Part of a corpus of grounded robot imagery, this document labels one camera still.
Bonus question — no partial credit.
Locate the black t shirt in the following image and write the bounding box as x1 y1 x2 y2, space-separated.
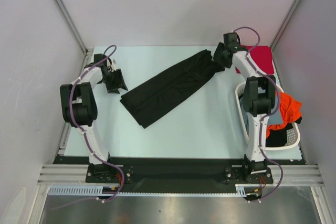
120 49 224 128

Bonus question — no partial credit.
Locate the folded red t shirt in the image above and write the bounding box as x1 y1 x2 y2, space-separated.
243 46 275 77

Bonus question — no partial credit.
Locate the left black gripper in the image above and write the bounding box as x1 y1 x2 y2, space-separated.
100 69 128 94

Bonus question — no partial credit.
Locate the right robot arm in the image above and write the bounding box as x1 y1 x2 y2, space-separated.
213 32 280 184

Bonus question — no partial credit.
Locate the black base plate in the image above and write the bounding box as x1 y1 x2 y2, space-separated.
53 155 307 194

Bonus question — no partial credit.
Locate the grey blue t shirt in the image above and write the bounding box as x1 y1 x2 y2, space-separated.
240 104 283 133

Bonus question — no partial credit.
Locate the orange t shirt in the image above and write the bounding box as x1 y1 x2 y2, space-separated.
266 91 302 138

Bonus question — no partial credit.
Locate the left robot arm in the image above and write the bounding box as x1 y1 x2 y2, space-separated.
60 54 128 183

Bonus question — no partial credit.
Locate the white laundry basket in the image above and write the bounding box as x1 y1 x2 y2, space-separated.
235 82 301 151

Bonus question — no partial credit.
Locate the black garment in basket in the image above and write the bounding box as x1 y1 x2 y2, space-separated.
266 123 301 150

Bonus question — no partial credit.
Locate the aluminium frame rail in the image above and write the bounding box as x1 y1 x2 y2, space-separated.
37 164 323 186

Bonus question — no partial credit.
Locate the white cable duct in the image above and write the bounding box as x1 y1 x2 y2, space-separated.
48 185 260 198

